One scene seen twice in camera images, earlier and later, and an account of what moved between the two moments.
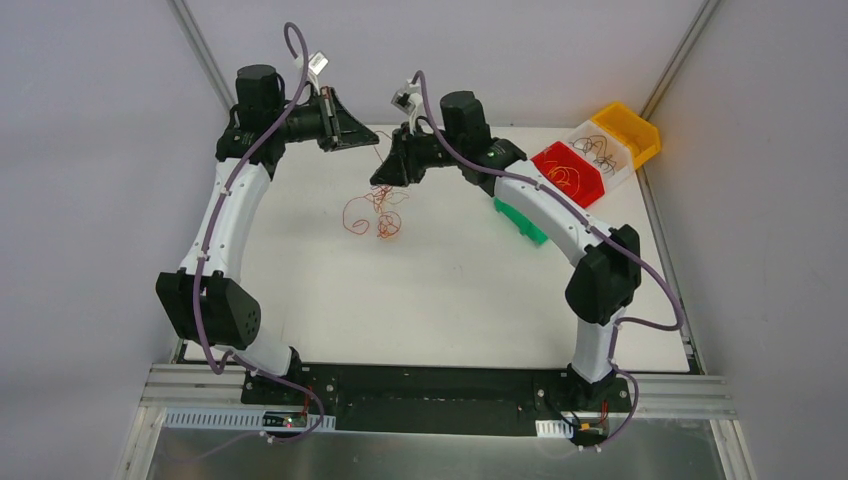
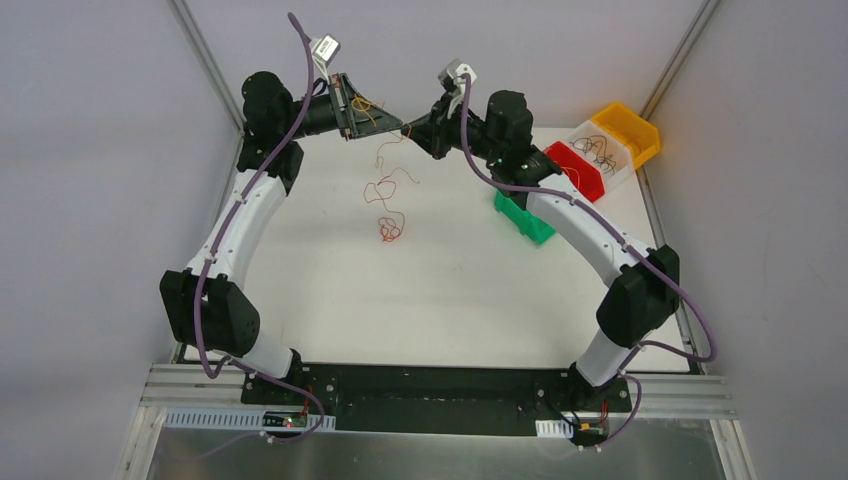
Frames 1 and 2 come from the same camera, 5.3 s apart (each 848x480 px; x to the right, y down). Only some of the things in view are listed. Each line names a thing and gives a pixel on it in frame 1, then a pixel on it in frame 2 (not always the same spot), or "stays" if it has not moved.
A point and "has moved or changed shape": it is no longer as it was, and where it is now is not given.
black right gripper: x=408 y=156 -> x=436 y=130
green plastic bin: x=521 y=222 stays
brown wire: x=587 y=143 stays
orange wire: x=381 y=195 has moved or changed shape
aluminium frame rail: x=691 y=391 stays
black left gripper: x=332 y=121 -> x=340 y=105
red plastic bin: x=571 y=174 stays
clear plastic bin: x=609 y=155 stays
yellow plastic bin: x=636 y=133 stays
